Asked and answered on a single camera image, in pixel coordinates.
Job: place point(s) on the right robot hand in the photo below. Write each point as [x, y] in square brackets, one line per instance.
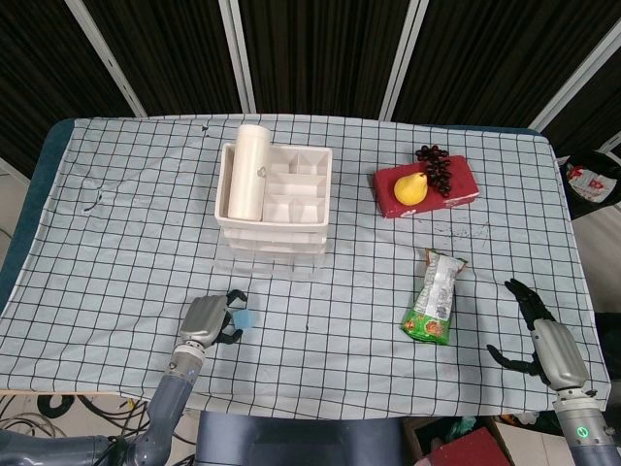
[558, 352]

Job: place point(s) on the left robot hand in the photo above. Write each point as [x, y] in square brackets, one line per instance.
[201, 320]

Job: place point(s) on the blue foam cube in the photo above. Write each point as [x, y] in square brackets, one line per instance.
[244, 320]

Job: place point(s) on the clear plastic container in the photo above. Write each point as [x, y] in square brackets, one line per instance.
[276, 249]
[276, 239]
[271, 266]

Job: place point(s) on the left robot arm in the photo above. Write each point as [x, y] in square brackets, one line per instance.
[170, 398]

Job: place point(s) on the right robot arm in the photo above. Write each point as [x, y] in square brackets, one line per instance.
[584, 432]

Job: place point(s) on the white plastic compartment organizer tray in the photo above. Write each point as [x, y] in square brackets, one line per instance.
[298, 187]

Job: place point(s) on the green snack bag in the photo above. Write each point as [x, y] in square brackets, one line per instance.
[434, 301]

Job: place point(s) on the checkered tablecloth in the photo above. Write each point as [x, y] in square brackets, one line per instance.
[339, 330]

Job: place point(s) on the dark blue robot torso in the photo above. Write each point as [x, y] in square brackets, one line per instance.
[301, 442]

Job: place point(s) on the white cylindrical bottle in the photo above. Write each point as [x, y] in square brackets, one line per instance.
[248, 170]

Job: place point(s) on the black bag red print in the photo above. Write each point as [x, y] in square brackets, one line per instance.
[589, 187]

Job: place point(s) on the red brick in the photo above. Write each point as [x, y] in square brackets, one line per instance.
[461, 175]

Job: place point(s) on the dark grape bunch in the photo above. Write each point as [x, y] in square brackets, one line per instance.
[438, 170]

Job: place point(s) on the yellow pear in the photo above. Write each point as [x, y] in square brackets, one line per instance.
[410, 189]

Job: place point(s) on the black partition white frame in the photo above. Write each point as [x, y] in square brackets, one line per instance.
[320, 53]

